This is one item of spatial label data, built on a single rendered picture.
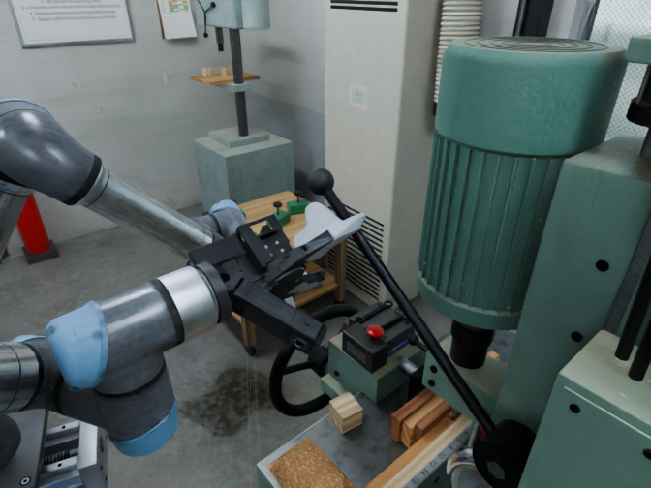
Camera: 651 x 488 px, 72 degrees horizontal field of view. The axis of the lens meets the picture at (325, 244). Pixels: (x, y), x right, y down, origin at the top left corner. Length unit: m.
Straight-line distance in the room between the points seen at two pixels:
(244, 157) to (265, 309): 2.28
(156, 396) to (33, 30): 2.93
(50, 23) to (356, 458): 2.99
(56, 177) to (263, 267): 0.41
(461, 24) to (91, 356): 1.74
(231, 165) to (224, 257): 2.21
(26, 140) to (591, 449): 0.79
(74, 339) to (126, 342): 0.04
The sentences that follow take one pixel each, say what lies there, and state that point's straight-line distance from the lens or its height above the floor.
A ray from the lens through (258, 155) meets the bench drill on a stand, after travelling 2.80.
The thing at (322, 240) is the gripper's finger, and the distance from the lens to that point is 0.52.
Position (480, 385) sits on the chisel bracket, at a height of 1.07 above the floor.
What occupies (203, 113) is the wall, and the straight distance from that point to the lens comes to 3.66.
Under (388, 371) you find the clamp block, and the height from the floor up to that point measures 0.96.
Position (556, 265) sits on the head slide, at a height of 1.32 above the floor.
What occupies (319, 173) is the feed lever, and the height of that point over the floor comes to 1.35.
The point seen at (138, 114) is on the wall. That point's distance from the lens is 3.49.
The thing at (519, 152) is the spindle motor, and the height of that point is 1.42.
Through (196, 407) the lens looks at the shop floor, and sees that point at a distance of 2.11.
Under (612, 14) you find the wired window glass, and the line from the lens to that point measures 1.95.
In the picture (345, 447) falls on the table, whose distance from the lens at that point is 0.81.
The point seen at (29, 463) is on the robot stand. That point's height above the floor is 0.82.
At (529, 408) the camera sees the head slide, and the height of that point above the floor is 1.13.
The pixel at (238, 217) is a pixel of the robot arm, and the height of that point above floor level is 1.06.
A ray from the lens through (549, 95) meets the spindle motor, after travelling 0.47.
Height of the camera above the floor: 1.55
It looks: 30 degrees down
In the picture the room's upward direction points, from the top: straight up
